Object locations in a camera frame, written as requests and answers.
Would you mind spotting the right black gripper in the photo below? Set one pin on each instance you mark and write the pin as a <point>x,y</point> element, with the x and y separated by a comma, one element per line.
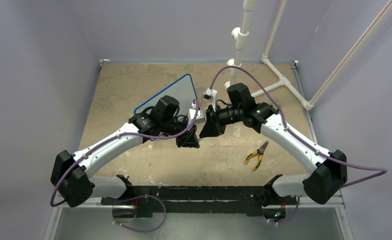
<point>213,126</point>

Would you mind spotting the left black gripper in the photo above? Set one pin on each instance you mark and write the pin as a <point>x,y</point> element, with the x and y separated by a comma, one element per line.
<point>189,139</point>

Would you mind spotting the blue framed whiteboard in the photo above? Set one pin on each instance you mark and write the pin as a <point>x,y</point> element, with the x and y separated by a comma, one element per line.
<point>182,89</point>

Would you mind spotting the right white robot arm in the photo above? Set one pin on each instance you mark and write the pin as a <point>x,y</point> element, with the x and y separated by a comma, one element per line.
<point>323,177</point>

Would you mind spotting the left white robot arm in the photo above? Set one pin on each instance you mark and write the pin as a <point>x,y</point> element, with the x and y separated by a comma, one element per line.
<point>74,174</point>

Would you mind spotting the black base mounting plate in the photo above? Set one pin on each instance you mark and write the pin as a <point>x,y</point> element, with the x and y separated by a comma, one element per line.
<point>249,200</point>

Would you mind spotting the white pipe with red stripe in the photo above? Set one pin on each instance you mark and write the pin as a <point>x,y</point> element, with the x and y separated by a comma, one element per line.
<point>370,30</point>

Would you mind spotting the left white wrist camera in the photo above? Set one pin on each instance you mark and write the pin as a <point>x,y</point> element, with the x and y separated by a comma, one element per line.
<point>193,111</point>

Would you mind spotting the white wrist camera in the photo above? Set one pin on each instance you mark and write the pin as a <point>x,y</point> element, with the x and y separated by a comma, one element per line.
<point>193,111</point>
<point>211,96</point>

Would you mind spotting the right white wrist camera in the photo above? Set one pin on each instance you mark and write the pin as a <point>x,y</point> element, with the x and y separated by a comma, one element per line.
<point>211,96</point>

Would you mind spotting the yellow handled pliers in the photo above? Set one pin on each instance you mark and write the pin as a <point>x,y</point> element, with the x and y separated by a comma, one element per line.
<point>259,154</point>

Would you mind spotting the aluminium rail frame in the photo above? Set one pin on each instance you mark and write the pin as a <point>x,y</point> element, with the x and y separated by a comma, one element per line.
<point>73,174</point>

